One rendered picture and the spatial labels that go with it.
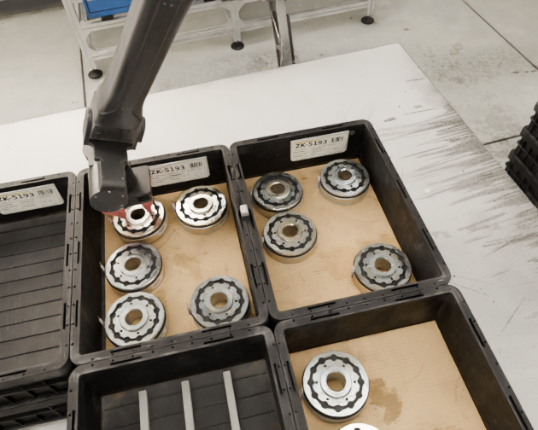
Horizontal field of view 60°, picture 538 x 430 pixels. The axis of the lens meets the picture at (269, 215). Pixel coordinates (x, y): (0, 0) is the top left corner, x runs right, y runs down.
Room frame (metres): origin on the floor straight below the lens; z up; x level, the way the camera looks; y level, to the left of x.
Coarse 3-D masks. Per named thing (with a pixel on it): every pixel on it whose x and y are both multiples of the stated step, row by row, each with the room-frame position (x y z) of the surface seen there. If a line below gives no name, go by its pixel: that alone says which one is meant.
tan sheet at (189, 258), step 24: (168, 216) 0.59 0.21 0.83; (120, 240) 0.53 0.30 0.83; (168, 240) 0.53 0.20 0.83; (192, 240) 0.52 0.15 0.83; (216, 240) 0.52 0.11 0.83; (168, 264) 0.47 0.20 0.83; (192, 264) 0.47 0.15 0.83; (216, 264) 0.46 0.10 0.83; (240, 264) 0.46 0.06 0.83; (168, 288) 0.42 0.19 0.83; (192, 288) 0.42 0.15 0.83; (168, 312) 0.37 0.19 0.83
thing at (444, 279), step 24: (360, 120) 0.73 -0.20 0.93; (240, 144) 0.68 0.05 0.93; (240, 168) 0.62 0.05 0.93; (240, 192) 0.56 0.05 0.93; (432, 240) 0.43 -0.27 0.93; (264, 264) 0.40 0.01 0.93; (264, 288) 0.35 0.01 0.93; (384, 288) 0.34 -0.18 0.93; (408, 288) 0.34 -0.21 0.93; (288, 312) 0.31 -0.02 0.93; (312, 312) 0.31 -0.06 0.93
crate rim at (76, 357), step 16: (128, 160) 0.65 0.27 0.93; (144, 160) 0.65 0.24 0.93; (160, 160) 0.65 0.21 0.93; (224, 160) 0.64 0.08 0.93; (80, 176) 0.62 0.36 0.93; (80, 192) 0.58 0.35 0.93; (80, 208) 0.55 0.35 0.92; (80, 224) 0.50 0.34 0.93; (240, 224) 0.48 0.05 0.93; (80, 240) 0.47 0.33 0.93; (80, 256) 0.43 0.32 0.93; (80, 272) 0.40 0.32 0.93; (256, 272) 0.38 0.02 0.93; (80, 288) 0.37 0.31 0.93; (256, 288) 0.35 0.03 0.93; (80, 304) 0.34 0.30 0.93; (256, 304) 0.33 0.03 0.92; (80, 320) 0.32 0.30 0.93; (240, 320) 0.30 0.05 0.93; (256, 320) 0.30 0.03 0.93; (80, 336) 0.29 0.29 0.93; (176, 336) 0.28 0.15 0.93; (192, 336) 0.28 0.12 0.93; (208, 336) 0.28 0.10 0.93; (80, 352) 0.27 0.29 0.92; (96, 352) 0.26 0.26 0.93; (128, 352) 0.26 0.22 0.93
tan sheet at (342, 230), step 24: (312, 168) 0.70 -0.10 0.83; (312, 192) 0.63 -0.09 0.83; (312, 216) 0.57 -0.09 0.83; (336, 216) 0.56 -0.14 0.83; (360, 216) 0.56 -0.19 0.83; (384, 216) 0.56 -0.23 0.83; (336, 240) 0.51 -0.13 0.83; (360, 240) 0.50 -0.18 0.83; (384, 240) 0.50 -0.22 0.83; (288, 264) 0.46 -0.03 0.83; (312, 264) 0.45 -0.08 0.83; (336, 264) 0.45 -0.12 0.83; (288, 288) 0.40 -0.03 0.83; (312, 288) 0.40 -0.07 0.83; (336, 288) 0.40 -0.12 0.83
